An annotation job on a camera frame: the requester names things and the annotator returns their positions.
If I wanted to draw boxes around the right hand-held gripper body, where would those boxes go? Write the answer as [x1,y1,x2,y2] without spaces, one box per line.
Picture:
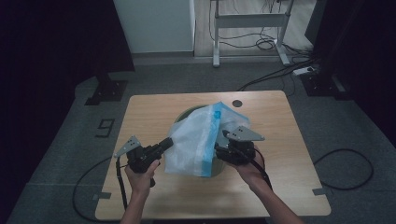
[218,125,266,166]

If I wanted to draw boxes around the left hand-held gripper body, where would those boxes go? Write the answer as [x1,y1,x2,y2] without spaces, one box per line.
[113,134,163,175]

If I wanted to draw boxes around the green plastic bucket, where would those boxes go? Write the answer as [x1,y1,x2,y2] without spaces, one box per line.
[174,105,228,179]

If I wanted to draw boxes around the white plastic bag blue band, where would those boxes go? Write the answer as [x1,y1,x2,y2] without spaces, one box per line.
[163,101,251,178]

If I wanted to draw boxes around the person's left hand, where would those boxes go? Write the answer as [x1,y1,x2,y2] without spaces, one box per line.
[124,158,162,198]

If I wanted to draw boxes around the person's right hand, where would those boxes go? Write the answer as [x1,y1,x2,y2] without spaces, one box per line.
[232,152,269,189]

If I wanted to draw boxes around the black stand base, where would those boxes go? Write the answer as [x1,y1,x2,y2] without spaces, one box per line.
[84,73,129,106]
[300,73,353,101]

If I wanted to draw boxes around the white power strip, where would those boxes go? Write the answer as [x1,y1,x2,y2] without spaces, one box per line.
[291,64,321,77]

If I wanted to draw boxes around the white cabinet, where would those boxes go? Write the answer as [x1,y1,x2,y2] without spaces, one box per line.
[112,0,196,54]

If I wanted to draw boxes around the dark curtain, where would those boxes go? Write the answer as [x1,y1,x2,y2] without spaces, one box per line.
[304,0,396,147]
[0,0,135,218]

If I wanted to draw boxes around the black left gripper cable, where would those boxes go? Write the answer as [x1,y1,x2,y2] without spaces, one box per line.
[72,156,129,222]

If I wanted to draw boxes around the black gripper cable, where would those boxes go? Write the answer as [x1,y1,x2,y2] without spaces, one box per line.
[72,156,129,222]
[251,148,274,191]

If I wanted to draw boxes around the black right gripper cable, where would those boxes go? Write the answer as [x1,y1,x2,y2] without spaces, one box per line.
[251,148,274,191]

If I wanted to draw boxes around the long black power cable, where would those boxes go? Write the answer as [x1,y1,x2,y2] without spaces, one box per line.
[236,59,316,91]

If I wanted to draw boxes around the tangle of black cables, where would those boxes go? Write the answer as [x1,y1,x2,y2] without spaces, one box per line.
[207,0,312,59]

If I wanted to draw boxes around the white metal desk frame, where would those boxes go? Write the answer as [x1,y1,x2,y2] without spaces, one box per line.
[210,0,295,68]

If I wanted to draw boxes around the black looped floor cable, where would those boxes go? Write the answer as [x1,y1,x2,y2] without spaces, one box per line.
[312,148,375,191]

